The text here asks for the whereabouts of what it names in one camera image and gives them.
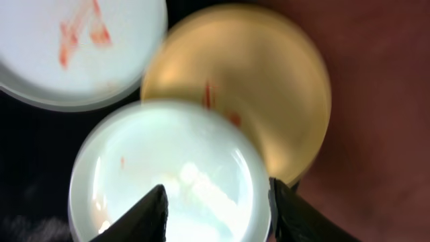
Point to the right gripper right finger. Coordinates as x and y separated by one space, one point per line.
294 220

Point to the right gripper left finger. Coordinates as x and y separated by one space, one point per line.
146 221

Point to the light blue plate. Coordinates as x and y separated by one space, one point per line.
78 55
215 179

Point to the yellow plate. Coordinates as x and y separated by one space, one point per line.
257 69

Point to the black round tray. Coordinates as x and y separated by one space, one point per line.
38 149

